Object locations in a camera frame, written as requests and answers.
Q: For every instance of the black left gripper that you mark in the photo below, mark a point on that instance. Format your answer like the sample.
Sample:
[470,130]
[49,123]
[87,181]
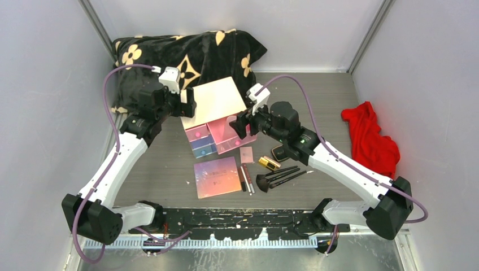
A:
[188,107]

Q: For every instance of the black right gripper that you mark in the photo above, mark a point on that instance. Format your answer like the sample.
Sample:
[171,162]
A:
[240,123]

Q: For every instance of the white pink drawer organizer box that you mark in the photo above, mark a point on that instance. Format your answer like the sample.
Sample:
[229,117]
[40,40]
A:
[215,100]

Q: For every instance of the black square compact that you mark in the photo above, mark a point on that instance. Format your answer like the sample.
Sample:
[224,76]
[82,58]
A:
[278,154]

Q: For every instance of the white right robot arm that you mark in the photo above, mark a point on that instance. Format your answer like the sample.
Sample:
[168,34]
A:
[385,204]

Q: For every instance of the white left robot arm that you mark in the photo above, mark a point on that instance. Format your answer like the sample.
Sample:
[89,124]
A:
[91,213]

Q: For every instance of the black thin makeup brush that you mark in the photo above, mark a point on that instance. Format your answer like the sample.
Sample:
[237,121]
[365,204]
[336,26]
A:
[280,170]

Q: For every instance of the black fan makeup brush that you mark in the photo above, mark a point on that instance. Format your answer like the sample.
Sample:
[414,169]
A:
[263,182]

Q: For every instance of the black long makeup brush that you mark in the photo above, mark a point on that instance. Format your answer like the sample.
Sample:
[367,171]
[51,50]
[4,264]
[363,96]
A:
[276,184]

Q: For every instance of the small pink card packet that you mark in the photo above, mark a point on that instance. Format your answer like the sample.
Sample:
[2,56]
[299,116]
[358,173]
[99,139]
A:
[246,155]

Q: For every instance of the silver lip pencil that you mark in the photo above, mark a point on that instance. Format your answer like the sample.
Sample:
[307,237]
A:
[248,188]

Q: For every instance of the black mascara tube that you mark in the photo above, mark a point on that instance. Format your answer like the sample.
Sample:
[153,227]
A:
[242,179]

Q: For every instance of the black floral plush blanket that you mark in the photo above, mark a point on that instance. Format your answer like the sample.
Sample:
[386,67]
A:
[200,58]

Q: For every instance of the holographic eyeshadow palette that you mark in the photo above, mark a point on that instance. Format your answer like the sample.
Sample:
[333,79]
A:
[217,177]

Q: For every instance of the red cloth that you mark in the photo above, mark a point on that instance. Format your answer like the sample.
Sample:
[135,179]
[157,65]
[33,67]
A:
[379,153]

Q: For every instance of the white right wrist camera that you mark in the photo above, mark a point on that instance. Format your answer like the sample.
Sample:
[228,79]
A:
[259,96]

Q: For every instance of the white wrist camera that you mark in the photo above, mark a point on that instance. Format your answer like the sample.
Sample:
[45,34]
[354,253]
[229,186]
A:
[259,96]
[170,78]

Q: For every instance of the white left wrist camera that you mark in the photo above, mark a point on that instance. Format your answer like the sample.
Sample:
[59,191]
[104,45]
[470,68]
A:
[170,78]

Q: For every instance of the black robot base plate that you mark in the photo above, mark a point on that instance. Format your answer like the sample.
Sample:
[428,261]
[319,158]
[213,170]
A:
[238,224]

